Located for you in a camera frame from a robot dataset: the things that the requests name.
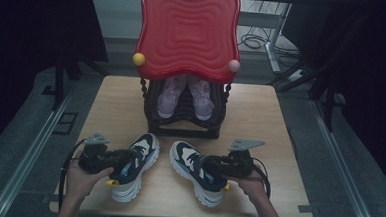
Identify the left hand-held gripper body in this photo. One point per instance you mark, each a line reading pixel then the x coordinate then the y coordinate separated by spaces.
pixel 96 160

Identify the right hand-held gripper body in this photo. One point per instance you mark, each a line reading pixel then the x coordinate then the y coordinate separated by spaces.
pixel 239 164

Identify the navy and white sneaker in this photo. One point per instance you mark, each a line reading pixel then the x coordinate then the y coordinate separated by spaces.
pixel 137 179
pixel 191 168

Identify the light purple sneaker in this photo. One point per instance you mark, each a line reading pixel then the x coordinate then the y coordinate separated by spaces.
pixel 201 99
pixel 170 97

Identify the red wavy rack top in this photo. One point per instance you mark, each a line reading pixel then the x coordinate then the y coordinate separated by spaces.
pixel 188 34

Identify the person's right hand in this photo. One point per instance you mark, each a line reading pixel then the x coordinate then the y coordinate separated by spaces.
pixel 253 186

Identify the person's left hand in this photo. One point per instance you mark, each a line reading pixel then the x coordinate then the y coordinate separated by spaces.
pixel 82 183

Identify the black metal stand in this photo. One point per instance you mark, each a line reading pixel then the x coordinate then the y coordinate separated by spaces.
pixel 329 105
pixel 59 81

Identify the white power strip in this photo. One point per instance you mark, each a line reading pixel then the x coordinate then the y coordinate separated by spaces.
pixel 298 75

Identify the black curtain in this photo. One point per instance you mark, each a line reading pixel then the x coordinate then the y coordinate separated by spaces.
pixel 377 64
pixel 25 29

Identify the metal floor rail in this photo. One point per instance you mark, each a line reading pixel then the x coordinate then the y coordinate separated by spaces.
pixel 28 160
pixel 344 170

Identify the white metal desk frame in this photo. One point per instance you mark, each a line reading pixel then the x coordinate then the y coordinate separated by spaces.
pixel 275 42

